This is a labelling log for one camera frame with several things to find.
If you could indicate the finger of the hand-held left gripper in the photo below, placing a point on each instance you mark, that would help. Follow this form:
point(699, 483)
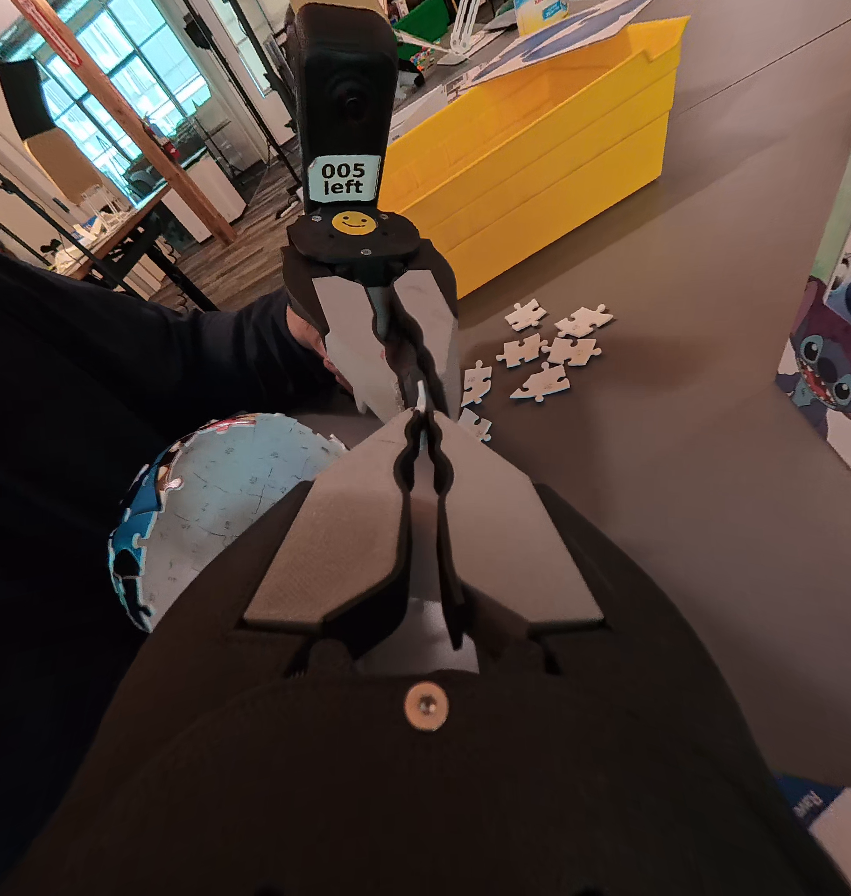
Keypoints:
point(352, 336)
point(436, 322)

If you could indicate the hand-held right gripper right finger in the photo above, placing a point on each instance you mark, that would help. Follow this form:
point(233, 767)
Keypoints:
point(516, 553)

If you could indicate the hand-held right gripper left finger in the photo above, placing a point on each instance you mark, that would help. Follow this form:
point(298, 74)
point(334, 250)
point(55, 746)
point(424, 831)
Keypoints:
point(327, 553)

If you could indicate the white jigsaw puzzle piece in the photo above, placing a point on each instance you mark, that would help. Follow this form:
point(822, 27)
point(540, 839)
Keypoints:
point(422, 395)

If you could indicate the half-built blue puzzle ball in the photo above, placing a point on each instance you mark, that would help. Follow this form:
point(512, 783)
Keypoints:
point(222, 490)

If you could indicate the white puzzle pieces group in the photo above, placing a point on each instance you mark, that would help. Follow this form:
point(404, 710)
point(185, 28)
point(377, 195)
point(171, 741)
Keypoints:
point(569, 350)

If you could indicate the person's left forearm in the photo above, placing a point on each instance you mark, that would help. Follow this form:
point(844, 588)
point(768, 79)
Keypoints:
point(152, 350)

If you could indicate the printed cartoon puzzle box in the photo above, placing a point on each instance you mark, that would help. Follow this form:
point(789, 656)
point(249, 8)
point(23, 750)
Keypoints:
point(831, 364)

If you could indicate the person's left hand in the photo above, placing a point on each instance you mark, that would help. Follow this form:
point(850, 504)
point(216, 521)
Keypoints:
point(317, 344)

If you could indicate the white cardboard box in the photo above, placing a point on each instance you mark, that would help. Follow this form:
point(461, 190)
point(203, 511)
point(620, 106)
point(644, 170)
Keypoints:
point(418, 112)

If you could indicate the green plastic crate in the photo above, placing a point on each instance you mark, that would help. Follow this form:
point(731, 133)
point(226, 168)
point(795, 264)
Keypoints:
point(425, 17)

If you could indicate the white stand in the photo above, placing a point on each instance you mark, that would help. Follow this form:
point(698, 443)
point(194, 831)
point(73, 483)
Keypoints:
point(465, 28)

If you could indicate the yellow plastic bin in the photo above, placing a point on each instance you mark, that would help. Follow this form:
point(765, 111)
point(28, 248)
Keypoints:
point(537, 175)

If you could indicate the white cabinet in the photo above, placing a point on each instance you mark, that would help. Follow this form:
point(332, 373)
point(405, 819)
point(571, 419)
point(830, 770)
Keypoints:
point(208, 192)

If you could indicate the large window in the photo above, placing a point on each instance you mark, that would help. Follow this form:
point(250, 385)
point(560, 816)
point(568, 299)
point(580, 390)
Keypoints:
point(138, 42)

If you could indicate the wooden beam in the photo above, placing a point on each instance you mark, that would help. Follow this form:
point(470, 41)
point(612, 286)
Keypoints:
point(117, 105)

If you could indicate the blue white printed sheet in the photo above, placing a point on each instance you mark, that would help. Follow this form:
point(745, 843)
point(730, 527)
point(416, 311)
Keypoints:
point(593, 31)

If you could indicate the wooden desk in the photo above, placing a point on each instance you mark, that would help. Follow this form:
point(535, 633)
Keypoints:
point(110, 234)

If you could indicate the black softbox light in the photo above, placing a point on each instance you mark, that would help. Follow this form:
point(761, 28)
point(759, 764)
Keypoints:
point(23, 98)

